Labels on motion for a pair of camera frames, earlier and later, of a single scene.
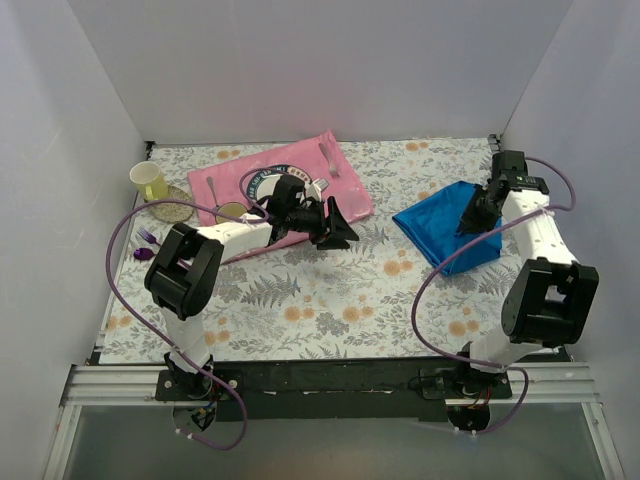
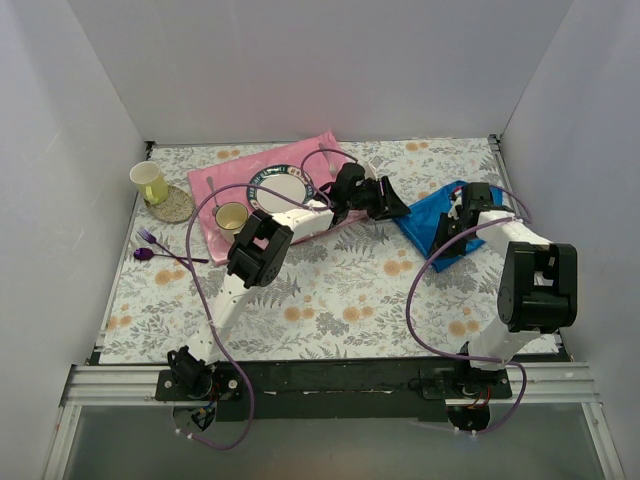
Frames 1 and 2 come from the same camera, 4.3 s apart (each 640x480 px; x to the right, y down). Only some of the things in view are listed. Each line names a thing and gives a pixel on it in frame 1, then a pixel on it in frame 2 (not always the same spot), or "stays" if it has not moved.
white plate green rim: x=262 y=184 stays
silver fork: x=333 y=170 stays
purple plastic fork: x=148 y=236 stays
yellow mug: x=149 y=180 stays
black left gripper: x=327 y=223 to x=379 y=195
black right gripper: x=480 y=206 to x=451 y=230
